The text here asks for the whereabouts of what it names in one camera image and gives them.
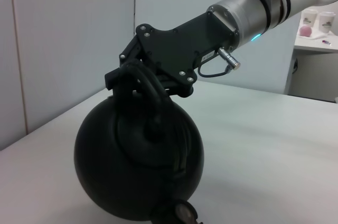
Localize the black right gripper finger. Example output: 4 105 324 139
155 73 195 98
105 36 148 89

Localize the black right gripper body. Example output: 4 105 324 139
135 12 240 85

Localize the black round teapot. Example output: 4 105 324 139
73 59 205 224

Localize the pink ball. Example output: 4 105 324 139
298 25 313 38

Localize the white printed paper cup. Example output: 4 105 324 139
301 8 319 28
318 11 336 35

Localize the white cabinet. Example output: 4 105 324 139
286 14 338 102

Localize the right gripper cable with plugs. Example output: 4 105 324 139
198 46 242 78

